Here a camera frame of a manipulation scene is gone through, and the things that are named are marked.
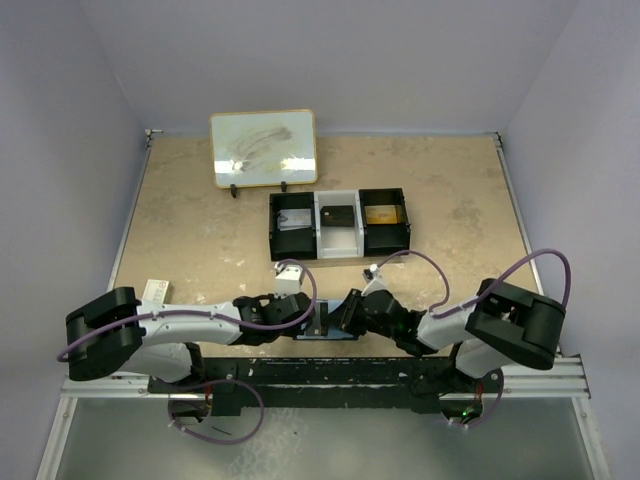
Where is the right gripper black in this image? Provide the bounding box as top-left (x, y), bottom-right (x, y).
top-left (322, 288), bottom-right (398, 340)

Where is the dark credit card with chip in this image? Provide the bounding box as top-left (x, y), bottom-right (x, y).
top-left (306, 301), bottom-right (330, 339)

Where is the blue leather card holder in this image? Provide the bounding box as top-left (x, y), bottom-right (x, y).
top-left (293, 300), bottom-right (358, 341)

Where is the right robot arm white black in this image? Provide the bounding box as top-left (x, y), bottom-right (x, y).
top-left (326, 278), bottom-right (566, 391)

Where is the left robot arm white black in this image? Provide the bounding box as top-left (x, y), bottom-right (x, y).
top-left (56, 287), bottom-right (317, 392)

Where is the white card in tray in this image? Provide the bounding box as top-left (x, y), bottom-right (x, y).
top-left (276, 208), bottom-right (314, 231)

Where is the black card case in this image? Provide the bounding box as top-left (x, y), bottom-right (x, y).
top-left (320, 205), bottom-right (355, 228)

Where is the gold card in tray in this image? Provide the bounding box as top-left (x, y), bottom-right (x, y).
top-left (364, 205), bottom-right (402, 225)

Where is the black left tray compartment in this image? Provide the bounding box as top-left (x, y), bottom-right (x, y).
top-left (269, 192), bottom-right (317, 260)

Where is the black tray compartment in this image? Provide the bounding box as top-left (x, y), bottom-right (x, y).
top-left (269, 192), bottom-right (317, 260)
top-left (358, 188), bottom-right (411, 257)

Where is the white middle tray compartment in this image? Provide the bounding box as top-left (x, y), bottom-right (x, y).
top-left (314, 190), bottom-right (364, 260)

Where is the black right tray compartment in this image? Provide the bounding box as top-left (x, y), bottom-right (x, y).
top-left (358, 188), bottom-right (411, 257)

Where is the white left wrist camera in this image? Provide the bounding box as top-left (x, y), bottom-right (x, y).
top-left (274, 262), bottom-right (305, 298)

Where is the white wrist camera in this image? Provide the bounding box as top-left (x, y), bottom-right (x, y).
top-left (274, 262), bottom-right (305, 298)
top-left (362, 264), bottom-right (388, 297)

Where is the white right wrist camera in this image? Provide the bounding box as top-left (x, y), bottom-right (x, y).
top-left (362, 264), bottom-right (388, 297)

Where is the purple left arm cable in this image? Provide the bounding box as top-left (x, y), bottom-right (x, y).
top-left (56, 258), bottom-right (318, 362)

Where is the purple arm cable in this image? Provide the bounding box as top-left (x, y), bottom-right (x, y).
top-left (372, 248), bottom-right (573, 319)
top-left (56, 258), bottom-right (318, 362)

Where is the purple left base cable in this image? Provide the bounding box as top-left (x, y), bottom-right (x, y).
top-left (167, 378), bottom-right (266, 444)

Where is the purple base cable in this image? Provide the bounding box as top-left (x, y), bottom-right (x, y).
top-left (447, 369), bottom-right (506, 432)
top-left (167, 378), bottom-right (266, 444)

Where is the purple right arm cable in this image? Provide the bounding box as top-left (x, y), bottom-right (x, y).
top-left (372, 248), bottom-right (573, 319)

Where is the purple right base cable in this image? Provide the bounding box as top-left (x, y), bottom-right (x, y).
top-left (447, 369), bottom-right (506, 432)

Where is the whiteboard with wooden frame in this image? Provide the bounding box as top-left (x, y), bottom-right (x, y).
top-left (209, 109), bottom-right (318, 189)

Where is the aluminium frame rail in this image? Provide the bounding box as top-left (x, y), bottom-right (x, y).
top-left (503, 355), bottom-right (591, 398)

